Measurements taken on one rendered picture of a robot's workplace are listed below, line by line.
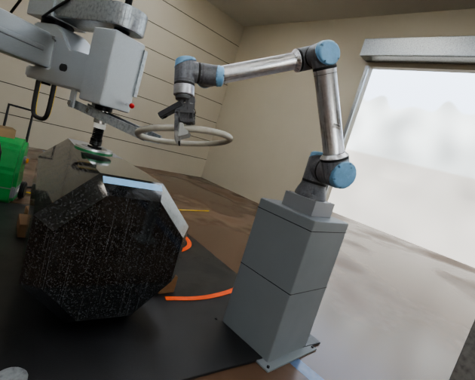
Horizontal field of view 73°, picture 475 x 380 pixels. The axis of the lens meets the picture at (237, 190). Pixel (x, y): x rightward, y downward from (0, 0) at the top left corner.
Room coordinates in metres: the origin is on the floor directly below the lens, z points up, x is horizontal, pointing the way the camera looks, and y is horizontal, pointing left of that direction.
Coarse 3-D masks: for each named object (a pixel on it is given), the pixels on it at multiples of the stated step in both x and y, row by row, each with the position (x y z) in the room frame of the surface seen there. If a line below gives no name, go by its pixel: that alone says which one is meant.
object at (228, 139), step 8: (144, 128) 1.46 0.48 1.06; (152, 128) 1.44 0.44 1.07; (160, 128) 1.42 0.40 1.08; (168, 128) 1.42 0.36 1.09; (192, 128) 1.43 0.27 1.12; (200, 128) 1.44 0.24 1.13; (208, 128) 1.46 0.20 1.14; (144, 136) 1.67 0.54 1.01; (152, 136) 1.76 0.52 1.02; (224, 136) 1.55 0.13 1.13; (232, 136) 1.64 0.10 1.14; (168, 144) 1.84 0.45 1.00; (176, 144) 1.86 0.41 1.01; (184, 144) 1.87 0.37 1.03; (192, 144) 1.87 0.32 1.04; (200, 144) 1.87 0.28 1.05; (208, 144) 1.85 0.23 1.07; (216, 144) 1.82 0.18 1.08; (224, 144) 1.77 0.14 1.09
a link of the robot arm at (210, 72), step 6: (204, 66) 1.45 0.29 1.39; (210, 66) 1.47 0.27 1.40; (216, 66) 1.48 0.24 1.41; (222, 66) 1.50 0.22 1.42; (198, 72) 1.44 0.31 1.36; (204, 72) 1.45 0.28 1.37; (210, 72) 1.46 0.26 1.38; (216, 72) 1.47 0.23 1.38; (222, 72) 1.48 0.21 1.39; (198, 78) 1.45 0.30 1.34; (204, 78) 1.46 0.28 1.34; (210, 78) 1.47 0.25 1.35; (216, 78) 1.47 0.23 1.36; (222, 78) 1.48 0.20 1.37; (204, 84) 1.55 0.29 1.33; (210, 84) 1.50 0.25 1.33; (216, 84) 1.49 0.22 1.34
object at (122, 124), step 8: (80, 104) 1.99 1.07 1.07; (88, 104) 2.12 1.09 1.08; (88, 112) 1.94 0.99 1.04; (96, 112) 1.91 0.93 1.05; (104, 120) 1.87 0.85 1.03; (112, 120) 1.83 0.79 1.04; (120, 120) 1.81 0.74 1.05; (120, 128) 1.80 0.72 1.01; (128, 128) 1.77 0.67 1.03; (136, 128) 1.74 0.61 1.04; (136, 136) 1.73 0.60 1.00; (160, 136) 1.80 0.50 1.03
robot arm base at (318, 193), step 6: (306, 180) 1.89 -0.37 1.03; (300, 186) 1.91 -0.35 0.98; (306, 186) 1.88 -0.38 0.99; (312, 186) 1.87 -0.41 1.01; (318, 186) 1.87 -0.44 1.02; (324, 186) 1.89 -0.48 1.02; (300, 192) 1.88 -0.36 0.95; (306, 192) 1.86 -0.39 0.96; (312, 192) 1.87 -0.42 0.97; (318, 192) 1.86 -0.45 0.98; (324, 192) 1.89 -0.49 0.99; (312, 198) 1.85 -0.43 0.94; (318, 198) 1.85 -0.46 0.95; (324, 198) 1.88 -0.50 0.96
